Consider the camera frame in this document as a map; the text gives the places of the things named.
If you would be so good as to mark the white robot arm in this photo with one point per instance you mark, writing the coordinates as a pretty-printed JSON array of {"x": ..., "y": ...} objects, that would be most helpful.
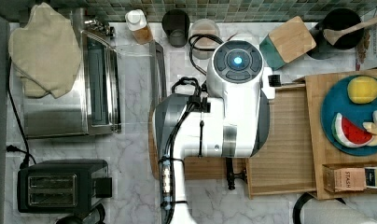
[{"x": 232, "y": 121}]

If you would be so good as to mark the teal canister bamboo lid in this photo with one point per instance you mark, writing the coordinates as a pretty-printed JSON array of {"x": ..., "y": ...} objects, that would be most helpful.
[{"x": 286, "y": 43}]

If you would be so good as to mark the blue round plate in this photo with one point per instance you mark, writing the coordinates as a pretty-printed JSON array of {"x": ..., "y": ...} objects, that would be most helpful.
[{"x": 337, "y": 101}]

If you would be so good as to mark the cereal box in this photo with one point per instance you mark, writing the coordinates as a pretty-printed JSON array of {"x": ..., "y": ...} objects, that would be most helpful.
[{"x": 366, "y": 50}]

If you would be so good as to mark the dark glass jar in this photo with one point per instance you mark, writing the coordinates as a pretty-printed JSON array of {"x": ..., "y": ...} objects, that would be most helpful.
[{"x": 175, "y": 23}]

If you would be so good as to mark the black toaster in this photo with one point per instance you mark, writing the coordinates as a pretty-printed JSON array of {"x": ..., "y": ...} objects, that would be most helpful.
[{"x": 63, "y": 186}]

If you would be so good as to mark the black round object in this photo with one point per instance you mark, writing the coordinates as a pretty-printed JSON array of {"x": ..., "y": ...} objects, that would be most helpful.
[{"x": 95, "y": 216}]

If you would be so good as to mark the yellow lemon toy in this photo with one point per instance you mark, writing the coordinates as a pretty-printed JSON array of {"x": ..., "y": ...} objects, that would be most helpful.
[{"x": 362, "y": 90}]

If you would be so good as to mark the black drawer handle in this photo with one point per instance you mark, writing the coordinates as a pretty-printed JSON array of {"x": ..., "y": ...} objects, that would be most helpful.
[{"x": 232, "y": 176}]

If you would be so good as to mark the white capped spice bottle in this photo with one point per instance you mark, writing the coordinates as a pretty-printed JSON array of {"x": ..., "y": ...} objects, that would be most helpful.
[{"x": 138, "y": 25}]

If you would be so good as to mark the wooden spoon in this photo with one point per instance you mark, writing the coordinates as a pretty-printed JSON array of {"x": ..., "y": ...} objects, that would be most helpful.
[{"x": 333, "y": 36}]

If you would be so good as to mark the clear glass jar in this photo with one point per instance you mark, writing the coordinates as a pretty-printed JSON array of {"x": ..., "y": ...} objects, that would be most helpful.
[{"x": 204, "y": 27}]

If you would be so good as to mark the watermelon slice toy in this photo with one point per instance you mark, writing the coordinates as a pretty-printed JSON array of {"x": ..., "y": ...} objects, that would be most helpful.
[{"x": 348, "y": 134}]

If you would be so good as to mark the stainless steel dish rack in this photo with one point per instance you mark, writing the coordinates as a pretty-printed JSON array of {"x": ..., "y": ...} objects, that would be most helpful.
[{"x": 92, "y": 106}]

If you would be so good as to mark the beige cloth towel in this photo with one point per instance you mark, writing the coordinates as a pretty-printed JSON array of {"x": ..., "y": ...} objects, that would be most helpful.
[{"x": 46, "y": 53}]

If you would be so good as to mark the bamboo cabinet top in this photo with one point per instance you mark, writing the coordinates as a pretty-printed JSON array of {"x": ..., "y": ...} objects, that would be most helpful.
[{"x": 325, "y": 154}]

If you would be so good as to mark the dark tea box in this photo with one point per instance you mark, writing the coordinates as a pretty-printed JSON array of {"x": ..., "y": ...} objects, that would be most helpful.
[{"x": 371, "y": 177}]

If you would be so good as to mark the brown Stash tea box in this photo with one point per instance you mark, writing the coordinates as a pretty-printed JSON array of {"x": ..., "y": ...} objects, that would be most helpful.
[{"x": 344, "y": 179}]

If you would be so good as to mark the paper towel roll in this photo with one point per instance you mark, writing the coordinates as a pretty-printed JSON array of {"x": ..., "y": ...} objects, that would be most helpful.
[{"x": 308, "y": 210}]

